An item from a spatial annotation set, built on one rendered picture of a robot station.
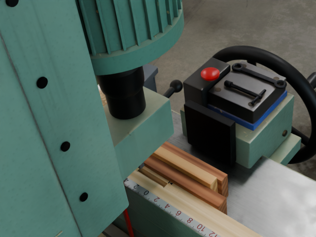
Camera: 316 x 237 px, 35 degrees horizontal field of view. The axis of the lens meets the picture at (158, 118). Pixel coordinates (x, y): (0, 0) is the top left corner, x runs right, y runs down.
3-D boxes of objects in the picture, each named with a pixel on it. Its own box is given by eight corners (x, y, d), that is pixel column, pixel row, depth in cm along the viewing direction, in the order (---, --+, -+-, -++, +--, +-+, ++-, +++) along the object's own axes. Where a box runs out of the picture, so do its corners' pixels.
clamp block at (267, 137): (294, 133, 88) (297, 95, 82) (251, 182, 81) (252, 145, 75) (225, 102, 96) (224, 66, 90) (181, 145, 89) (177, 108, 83)
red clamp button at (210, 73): (223, 74, 79) (223, 69, 79) (212, 84, 78) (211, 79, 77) (208, 68, 81) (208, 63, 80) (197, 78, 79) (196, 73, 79)
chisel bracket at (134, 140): (176, 140, 74) (170, 98, 68) (111, 202, 67) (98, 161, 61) (140, 121, 78) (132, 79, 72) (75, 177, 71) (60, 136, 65)
